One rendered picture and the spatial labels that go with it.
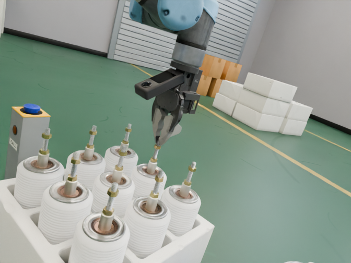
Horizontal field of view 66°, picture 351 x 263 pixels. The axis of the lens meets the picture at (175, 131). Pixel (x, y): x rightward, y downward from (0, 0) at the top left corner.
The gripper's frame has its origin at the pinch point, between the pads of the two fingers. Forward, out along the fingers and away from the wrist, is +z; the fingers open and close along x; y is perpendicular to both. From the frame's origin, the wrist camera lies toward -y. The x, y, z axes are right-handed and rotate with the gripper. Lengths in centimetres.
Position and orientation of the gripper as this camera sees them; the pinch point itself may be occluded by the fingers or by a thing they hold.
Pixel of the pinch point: (158, 140)
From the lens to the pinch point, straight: 69.8
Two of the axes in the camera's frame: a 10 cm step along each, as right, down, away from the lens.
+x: -7.0, -4.0, 6.0
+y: 6.6, -0.3, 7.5
